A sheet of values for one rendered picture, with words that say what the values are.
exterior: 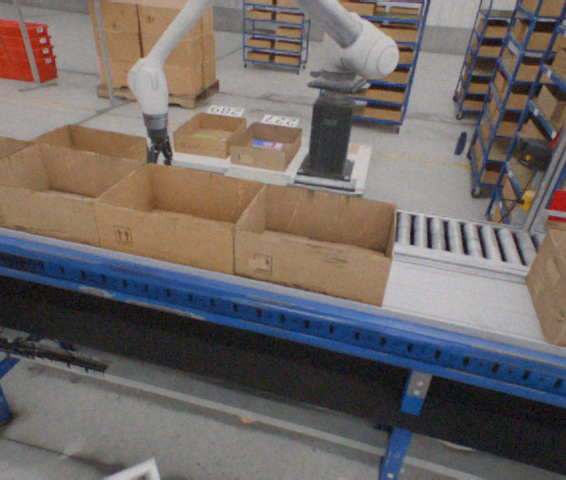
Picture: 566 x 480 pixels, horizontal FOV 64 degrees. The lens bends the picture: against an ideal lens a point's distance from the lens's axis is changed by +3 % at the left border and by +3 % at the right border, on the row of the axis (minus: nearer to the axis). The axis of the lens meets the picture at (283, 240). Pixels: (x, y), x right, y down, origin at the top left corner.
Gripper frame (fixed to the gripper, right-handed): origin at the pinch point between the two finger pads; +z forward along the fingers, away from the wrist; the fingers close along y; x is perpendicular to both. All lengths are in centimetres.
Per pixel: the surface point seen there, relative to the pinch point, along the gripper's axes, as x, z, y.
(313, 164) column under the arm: -52, 6, 51
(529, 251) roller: -142, 11, 11
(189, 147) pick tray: 11, 7, 49
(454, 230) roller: -116, 11, 17
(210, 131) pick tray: 14, 10, 82
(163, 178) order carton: -17.5, -15.0, -29.4
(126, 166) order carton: -4.8, -16.9, -29.4
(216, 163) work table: -5.3, 10.5, 43.4
